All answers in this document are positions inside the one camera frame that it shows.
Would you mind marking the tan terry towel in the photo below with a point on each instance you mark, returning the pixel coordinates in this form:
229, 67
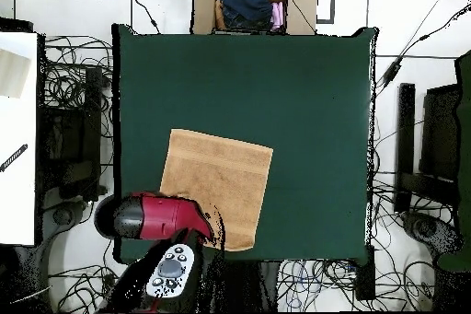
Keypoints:
220, 174

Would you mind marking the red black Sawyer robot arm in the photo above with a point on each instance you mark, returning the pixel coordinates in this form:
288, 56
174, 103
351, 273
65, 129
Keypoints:
158, 218

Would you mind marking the dark green table cloth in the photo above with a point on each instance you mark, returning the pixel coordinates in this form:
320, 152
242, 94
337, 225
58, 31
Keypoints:
276, 89

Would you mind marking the tan garment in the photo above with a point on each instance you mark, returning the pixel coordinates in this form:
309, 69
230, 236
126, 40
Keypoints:
219, 15

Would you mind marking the pink garment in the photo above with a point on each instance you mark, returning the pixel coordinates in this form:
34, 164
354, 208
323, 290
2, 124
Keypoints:
278, 15

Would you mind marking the brown cardboard box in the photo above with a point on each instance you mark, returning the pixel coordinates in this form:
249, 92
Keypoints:
203, 8

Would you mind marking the dark blue jeans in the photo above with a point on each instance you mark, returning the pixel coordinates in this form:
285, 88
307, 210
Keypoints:
244, 2

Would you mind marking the black equipment cart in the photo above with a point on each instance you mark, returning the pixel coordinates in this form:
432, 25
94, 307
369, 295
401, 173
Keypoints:
73, 144

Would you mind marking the grey chair base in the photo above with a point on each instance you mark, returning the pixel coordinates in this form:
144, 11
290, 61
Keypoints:
62, 216

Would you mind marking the black chair base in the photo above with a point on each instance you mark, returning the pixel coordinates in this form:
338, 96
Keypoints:
425, 227

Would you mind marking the white desk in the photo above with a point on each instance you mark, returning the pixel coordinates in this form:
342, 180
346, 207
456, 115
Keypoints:
18, 200

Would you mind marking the black striped tool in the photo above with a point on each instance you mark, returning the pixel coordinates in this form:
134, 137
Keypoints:
14, 157

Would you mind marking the dark green fabric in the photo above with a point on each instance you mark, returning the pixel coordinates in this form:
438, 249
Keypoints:
465, 144

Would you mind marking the beige paper sheet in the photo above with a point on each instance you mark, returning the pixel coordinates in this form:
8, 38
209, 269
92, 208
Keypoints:
13, 74

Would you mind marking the black chair frame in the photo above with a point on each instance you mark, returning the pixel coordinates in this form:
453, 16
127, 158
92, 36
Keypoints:
406, 126

